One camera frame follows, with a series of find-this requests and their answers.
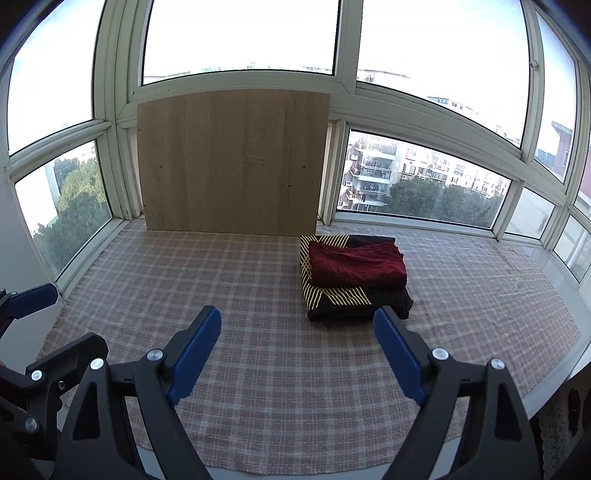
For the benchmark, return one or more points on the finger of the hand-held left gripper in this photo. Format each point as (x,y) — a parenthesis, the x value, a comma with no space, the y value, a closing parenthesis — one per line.
(32,300)
(69,364)

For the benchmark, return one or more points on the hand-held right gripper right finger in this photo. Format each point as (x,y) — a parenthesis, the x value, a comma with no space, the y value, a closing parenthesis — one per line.
(399,355)

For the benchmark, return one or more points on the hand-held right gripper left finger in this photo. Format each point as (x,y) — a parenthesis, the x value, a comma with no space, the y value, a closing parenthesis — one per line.
(194,355)

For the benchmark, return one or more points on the dark red shirt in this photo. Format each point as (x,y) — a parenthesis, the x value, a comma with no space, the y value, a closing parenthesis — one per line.
(360,267)

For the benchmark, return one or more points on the black garment with yellow stripes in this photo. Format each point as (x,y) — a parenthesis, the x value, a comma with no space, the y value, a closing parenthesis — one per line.
(392,300)

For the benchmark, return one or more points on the green trees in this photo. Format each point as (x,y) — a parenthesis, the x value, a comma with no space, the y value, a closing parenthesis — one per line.
(438,198)
(78,207)

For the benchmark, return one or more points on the pink plaid cloth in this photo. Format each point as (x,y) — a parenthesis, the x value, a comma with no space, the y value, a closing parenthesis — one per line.
(286,300)

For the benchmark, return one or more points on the pale patterned cloth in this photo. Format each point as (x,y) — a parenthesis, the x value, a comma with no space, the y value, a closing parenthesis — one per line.
(556,429)

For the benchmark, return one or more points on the white apartment buildings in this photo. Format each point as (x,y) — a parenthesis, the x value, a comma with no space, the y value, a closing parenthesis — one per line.
(374,166)

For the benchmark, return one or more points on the light wooden board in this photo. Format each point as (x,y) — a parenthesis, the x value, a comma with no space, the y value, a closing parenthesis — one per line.
(231,161)

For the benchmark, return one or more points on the red brick building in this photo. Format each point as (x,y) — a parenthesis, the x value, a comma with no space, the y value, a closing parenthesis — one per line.
(558,147)

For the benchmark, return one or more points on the white window frame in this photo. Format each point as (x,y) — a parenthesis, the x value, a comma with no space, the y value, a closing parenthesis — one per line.
(348,46)

